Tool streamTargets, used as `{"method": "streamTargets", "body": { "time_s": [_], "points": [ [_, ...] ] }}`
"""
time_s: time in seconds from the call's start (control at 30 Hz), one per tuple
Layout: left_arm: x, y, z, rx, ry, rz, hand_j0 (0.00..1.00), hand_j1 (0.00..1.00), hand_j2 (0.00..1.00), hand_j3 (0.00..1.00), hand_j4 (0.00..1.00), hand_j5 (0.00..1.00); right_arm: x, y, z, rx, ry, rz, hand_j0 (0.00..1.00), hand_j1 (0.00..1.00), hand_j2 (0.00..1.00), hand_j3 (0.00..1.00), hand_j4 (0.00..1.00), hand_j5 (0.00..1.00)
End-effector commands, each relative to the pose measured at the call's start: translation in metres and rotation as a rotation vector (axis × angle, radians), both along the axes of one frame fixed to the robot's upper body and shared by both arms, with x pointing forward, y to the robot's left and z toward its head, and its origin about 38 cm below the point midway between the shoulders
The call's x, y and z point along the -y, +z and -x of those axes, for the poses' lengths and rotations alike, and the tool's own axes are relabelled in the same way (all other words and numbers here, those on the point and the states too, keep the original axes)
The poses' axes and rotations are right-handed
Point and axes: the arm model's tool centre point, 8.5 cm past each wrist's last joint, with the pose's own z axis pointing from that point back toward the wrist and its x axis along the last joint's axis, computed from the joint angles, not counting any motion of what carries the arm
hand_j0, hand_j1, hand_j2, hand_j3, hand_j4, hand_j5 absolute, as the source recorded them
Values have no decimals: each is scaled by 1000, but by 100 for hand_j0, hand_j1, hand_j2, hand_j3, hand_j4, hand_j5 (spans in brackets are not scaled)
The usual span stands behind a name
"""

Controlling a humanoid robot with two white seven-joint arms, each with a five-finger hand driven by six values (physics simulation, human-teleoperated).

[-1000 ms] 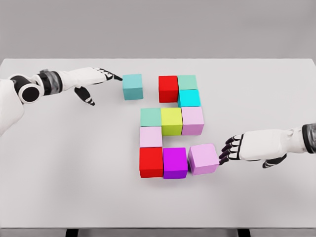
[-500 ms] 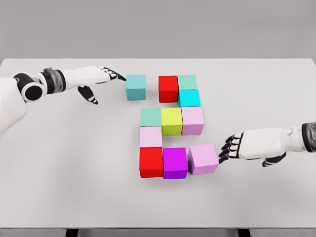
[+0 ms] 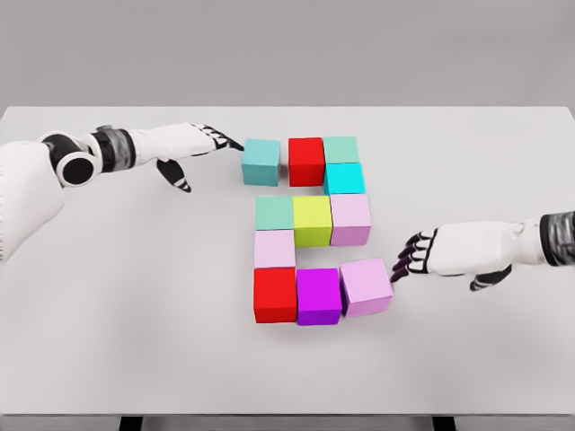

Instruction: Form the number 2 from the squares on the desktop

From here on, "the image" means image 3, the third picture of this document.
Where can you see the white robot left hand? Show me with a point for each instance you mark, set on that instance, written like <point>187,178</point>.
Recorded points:
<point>188,141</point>

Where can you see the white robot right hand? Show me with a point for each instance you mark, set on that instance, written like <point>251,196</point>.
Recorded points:
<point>453,249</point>

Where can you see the teal cube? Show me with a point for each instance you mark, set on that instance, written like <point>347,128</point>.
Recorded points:
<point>260,162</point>

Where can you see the pink cube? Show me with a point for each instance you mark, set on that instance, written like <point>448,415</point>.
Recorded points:
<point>351,219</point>
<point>365,287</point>
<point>274,248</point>

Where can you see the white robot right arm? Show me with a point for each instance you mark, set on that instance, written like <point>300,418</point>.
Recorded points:
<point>545,242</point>

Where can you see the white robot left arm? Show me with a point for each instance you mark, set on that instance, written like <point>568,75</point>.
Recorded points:
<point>31,179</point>

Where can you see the mint green cube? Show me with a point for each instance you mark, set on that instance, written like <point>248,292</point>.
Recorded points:
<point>340,150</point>
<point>274,213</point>

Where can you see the red cube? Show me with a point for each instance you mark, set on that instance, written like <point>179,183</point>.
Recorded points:
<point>306,161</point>
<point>275,294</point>

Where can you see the cyan cube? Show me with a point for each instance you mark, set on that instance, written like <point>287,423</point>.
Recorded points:
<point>345,178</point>

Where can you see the purple cube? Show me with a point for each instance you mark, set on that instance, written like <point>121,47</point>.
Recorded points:
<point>318,296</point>

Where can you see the yellow-green cube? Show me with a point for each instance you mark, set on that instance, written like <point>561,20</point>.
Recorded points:
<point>312,221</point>

